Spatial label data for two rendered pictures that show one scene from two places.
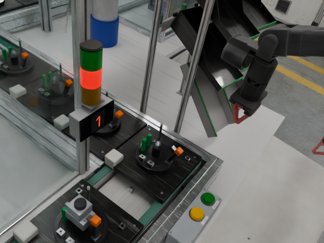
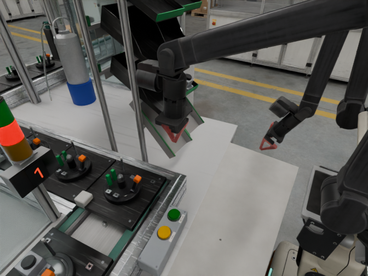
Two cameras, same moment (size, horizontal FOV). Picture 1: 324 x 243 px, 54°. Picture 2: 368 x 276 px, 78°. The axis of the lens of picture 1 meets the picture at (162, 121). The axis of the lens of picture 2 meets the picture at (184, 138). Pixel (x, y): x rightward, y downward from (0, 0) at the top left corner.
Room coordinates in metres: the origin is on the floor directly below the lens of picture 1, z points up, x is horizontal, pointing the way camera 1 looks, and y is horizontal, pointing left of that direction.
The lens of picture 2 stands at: (0.17, -0.20, 1.65)
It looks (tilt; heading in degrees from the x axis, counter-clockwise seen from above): 38 degrees down; 357
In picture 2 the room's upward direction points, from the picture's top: straight up
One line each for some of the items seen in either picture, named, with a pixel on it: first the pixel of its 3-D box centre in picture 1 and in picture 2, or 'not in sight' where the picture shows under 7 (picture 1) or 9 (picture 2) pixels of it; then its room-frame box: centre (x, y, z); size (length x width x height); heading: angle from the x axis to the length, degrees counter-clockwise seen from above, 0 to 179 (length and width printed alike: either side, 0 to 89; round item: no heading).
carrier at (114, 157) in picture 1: (156, 149); (121, 181); (0.73, 0.00, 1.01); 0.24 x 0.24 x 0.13; 62
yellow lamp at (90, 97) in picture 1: (90, 91); (17, 147); (0.61, 0.19, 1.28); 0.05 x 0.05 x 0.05
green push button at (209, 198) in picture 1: (208, 199); (173, 215); (0.61, -0.19, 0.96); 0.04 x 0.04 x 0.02
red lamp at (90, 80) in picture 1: (90, 74); (7, 131); (0.61, 0.19, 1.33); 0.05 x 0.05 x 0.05
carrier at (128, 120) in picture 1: (101, 114); (70, 161); (0.84, 0.22, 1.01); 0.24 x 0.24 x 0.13; 62
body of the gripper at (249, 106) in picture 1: (252, 88); (174, 107); (0.68, -0.20, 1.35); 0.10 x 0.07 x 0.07; 152
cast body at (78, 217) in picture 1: (77, 208); (30, 265); (0.43, 0.16, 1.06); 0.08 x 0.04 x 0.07; 62
